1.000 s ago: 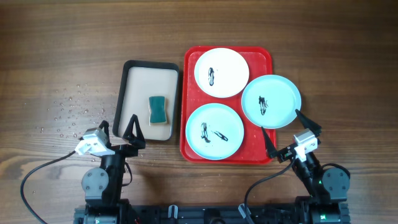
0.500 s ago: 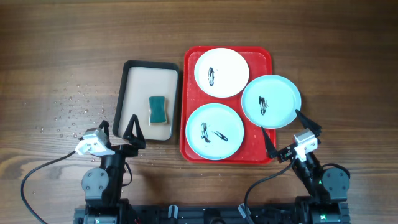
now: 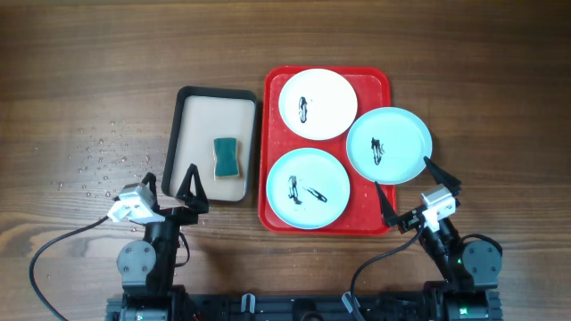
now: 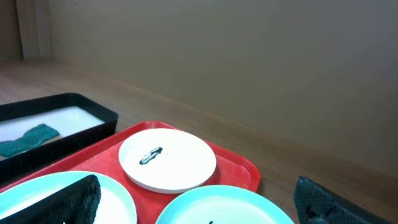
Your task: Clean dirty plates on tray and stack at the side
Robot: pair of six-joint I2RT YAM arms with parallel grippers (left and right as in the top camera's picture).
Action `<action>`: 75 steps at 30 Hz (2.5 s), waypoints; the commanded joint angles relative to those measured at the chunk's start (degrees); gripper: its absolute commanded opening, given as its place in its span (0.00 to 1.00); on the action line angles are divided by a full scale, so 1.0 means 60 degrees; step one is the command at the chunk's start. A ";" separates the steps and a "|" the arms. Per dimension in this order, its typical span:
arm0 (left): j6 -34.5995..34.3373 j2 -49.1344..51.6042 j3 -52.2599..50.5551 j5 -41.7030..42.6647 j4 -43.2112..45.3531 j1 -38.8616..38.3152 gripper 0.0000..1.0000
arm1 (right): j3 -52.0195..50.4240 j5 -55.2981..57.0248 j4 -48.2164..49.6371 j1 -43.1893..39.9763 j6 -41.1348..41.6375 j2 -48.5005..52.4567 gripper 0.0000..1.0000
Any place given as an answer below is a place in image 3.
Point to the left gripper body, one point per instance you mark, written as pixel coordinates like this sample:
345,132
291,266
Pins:
181,216

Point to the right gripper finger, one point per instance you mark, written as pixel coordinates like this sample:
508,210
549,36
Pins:
388,213
442,177

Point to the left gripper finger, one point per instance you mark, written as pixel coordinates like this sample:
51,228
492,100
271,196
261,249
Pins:
191,191
150,181

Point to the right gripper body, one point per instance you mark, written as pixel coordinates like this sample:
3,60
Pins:
408,222

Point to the green yellow sponge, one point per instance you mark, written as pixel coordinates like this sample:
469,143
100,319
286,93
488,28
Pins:
226,162

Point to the light blue plate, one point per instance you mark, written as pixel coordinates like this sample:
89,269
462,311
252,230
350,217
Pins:
389,145
308,188

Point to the light blue front plate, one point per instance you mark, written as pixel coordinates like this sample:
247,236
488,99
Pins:
308,188

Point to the white plate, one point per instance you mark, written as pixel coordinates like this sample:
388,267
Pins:
318,104

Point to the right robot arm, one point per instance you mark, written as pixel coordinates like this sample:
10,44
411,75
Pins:
469,264

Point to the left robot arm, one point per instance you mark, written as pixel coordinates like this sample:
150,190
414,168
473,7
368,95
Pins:
147,266

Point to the red plastic tray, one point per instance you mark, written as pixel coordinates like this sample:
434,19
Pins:
362,215

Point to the black water tray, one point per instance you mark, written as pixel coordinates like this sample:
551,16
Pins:
201,115

